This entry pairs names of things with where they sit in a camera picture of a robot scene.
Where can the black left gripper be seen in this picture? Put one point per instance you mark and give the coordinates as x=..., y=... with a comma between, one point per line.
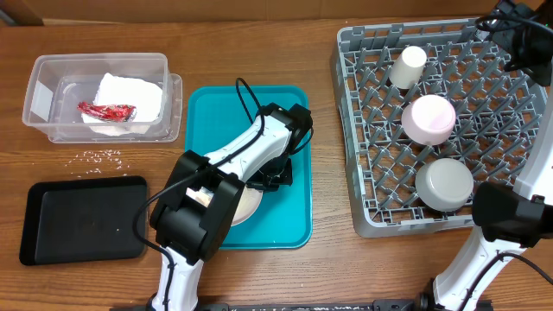
x=263, y=183

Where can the pink plate with rice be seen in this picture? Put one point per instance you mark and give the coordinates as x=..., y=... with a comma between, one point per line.
x=248, y=204

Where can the pink small bowl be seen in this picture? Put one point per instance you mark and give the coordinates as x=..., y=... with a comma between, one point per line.
x=429, y=120

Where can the white paper cup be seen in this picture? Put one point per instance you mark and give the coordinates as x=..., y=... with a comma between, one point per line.
x=408, y=67

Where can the grey-green small saucer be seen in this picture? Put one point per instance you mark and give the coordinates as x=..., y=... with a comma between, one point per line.
x=444, y=185

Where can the red snack wrapper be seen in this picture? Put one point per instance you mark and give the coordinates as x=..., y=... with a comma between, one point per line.
x=108, y=113

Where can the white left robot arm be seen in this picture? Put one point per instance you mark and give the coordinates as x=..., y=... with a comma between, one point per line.
x=193, y=214

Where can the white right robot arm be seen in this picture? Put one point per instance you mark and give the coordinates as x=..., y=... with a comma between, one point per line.
x=508, y=220

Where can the black waste tray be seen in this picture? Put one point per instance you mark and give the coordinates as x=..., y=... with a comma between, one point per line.
x=82, y=220

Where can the grey dishwasher rack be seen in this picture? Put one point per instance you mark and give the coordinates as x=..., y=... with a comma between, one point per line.
x=497, y=119

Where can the teal plastic tray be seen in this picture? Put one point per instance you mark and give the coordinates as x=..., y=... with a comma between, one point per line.
x=284, y=218

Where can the white napkin in bin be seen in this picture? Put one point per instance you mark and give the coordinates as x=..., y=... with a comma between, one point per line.
x=115, y=90

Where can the spilled rice grains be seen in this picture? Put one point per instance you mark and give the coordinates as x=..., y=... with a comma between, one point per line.
x=96, y=163

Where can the clear plastic bin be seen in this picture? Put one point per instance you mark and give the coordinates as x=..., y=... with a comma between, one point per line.
x=58, y=82

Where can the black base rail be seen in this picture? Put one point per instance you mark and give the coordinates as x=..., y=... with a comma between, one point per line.
x=377, y=305

